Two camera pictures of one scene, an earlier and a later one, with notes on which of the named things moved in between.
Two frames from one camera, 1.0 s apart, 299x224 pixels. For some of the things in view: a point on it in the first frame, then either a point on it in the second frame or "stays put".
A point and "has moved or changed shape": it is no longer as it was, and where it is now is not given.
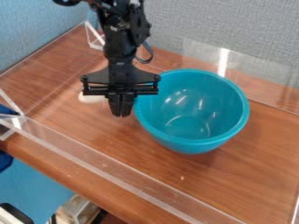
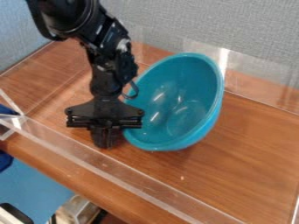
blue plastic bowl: [198, 111] has moved or changed shape
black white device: [11, 215] stays put
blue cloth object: [6, 158] stays put
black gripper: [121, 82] → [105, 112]
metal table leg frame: [78, 211] stays put
